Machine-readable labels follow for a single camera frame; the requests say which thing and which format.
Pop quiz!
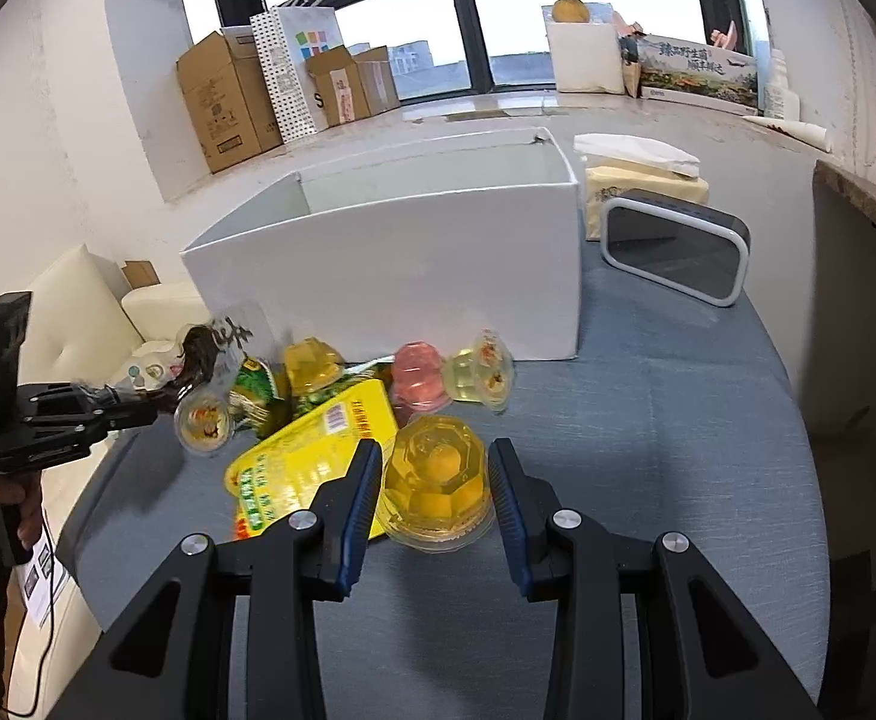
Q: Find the black cable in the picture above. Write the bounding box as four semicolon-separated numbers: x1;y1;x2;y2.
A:
3;515;59;719

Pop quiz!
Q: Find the white bottle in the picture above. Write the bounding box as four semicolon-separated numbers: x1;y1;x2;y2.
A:
763;49;801;122

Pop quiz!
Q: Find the large yellow jelly cup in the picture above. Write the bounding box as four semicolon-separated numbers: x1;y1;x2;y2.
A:
376;415;495;554

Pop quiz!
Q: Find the white foam box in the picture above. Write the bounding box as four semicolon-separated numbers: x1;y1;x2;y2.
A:
545;21;625;94

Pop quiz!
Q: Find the white dotted paper bag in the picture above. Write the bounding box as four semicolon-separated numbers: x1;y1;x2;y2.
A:
251;0;342;145

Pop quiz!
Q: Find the rolled white paper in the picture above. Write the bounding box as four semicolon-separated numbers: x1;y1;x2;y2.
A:
744;115;832;153

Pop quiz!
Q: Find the small jelly cup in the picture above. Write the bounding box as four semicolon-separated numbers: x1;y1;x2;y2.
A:
175;387;233;455

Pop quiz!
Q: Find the amber jelly cup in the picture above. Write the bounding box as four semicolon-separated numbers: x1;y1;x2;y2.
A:
283;337;345;397

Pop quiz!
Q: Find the cream sofa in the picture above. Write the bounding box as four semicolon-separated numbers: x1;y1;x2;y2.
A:
4;245;210;718

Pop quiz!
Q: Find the yellow round fruit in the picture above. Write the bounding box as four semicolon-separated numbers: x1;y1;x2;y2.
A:
552;0;591;25

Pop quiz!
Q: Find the clear yellow jelly cup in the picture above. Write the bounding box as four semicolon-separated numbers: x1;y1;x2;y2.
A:
441;330;514;413

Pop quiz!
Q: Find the yellow snack bag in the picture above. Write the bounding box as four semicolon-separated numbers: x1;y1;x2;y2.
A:
223;379;399;539

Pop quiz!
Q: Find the large brown cardboard box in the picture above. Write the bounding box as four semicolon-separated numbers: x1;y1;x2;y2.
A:
176;26;282;174

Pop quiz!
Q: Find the printed landscape box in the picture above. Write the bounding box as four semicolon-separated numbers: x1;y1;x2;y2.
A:
637;36;758;115

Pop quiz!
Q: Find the tissue pack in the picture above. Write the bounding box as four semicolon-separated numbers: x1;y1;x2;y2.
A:
573;133;710;241

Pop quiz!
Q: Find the clear dark snack packet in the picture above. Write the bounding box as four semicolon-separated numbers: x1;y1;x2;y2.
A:
148;301;277;413

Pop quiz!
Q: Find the small brown cardboard box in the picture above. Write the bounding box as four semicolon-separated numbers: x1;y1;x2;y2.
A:
305;46;401;127

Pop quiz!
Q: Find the white storage box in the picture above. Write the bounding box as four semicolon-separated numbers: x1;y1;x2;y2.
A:
181;127;583;361

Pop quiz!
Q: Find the pink jelly cup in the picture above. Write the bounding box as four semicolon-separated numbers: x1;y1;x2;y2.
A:
392;341;451;413

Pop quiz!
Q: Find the black white speaker clock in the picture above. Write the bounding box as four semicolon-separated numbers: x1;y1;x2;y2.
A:
601;190;751;307

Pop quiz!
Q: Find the green snack packet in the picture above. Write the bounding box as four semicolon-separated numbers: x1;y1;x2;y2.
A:
228;356;290;440

